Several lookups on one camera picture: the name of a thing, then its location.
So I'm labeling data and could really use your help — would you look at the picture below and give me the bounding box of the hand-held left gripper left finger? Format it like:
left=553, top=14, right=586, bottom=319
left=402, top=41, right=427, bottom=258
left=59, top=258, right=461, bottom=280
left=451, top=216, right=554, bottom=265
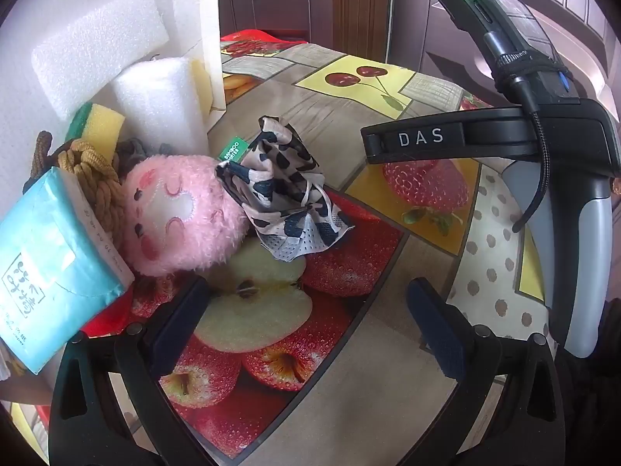
left=49, top=276, right=217, bottom=466

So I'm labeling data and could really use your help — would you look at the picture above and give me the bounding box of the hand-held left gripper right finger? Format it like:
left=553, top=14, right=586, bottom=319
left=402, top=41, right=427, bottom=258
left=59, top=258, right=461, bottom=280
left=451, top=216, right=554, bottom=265
left=406, top=276, right=567, bottom=466

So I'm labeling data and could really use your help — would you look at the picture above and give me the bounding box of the pink plush toy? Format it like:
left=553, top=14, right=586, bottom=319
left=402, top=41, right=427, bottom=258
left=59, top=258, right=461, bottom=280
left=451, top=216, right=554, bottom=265
left=120, top=154, right=249, bottom=276

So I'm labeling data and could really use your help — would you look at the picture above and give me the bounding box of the blue tissue pack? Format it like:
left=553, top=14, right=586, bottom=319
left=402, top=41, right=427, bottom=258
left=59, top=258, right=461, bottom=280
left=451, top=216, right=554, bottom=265
left=0, top=166, right=135, bottom=376

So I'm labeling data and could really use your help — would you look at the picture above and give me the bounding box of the brown braided rope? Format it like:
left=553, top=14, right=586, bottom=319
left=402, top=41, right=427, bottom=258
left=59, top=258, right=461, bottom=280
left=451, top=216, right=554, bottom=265
left=22, top=130, right=129, bottom=253

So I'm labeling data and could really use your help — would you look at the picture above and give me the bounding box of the cow print face mask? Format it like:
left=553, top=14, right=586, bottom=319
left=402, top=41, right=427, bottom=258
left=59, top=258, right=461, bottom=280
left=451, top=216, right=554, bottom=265
left=215, top=115, right=356, bottom=264

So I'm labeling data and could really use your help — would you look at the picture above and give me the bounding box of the yellow green scouring sponge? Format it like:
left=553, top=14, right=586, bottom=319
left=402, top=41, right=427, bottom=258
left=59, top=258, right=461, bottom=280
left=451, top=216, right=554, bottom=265
left=64, top=102, right=125, bottom=157

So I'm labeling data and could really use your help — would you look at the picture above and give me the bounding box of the white foam block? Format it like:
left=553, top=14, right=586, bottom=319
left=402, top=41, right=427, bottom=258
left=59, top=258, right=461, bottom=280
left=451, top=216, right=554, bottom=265
left=113, top=57, right=210, bottom=157
left=30, top=0, right=170, bottom=122

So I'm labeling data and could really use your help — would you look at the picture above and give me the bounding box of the brown wooden door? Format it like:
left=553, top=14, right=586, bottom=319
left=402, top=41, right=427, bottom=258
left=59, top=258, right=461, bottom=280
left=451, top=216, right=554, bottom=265
left=217, top=0, right=621, bottom=112

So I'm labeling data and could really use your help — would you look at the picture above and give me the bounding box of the red cloth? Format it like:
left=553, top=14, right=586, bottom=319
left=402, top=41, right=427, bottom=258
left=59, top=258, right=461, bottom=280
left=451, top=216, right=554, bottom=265
left=220, top=29, right=307, bottom=44

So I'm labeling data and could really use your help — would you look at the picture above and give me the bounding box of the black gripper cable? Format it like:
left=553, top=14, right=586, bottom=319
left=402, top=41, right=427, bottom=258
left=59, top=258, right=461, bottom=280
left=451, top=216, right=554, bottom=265
left=485, top=30, right=555, bottom=234

